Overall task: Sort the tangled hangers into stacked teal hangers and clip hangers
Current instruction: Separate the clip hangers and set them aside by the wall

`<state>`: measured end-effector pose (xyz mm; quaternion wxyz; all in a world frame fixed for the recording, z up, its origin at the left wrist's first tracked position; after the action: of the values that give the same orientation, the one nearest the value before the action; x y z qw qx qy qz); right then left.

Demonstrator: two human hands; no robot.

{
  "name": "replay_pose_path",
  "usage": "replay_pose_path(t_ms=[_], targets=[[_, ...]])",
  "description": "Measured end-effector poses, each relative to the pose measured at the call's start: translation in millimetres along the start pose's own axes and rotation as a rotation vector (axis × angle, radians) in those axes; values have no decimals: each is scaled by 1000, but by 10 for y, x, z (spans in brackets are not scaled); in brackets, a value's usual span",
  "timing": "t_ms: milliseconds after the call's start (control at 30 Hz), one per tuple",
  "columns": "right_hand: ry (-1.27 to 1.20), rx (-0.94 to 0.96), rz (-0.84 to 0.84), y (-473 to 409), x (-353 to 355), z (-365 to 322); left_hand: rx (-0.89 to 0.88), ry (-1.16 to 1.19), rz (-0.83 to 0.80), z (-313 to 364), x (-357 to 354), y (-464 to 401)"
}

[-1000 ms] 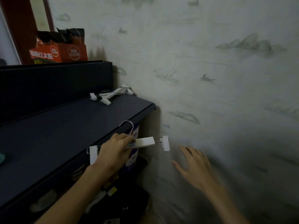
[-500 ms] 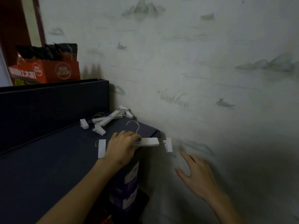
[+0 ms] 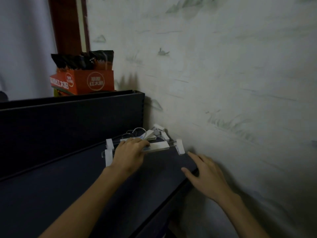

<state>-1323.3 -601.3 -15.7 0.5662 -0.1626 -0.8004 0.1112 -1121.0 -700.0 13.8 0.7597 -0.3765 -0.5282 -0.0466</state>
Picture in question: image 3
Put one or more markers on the person's left forearm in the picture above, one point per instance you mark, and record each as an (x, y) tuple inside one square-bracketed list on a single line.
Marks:
[(81, 210)]

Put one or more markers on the person's left hand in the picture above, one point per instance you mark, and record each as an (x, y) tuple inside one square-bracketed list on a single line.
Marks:
[(128, 156)]

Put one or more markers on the person's right hand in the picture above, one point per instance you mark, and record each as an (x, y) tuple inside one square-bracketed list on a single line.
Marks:
[(210, 180)]

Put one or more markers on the orange snack carton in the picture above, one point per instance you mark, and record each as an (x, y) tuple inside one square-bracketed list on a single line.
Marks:
[(84, 81)]

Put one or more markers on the brown door frame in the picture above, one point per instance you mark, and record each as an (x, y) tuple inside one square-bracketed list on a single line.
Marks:
[(66, 24)]

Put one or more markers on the black back panel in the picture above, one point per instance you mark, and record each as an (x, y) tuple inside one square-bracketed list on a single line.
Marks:
[(62, 126)]

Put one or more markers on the black table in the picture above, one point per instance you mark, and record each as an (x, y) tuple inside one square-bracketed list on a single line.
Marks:
[(49, 183)]

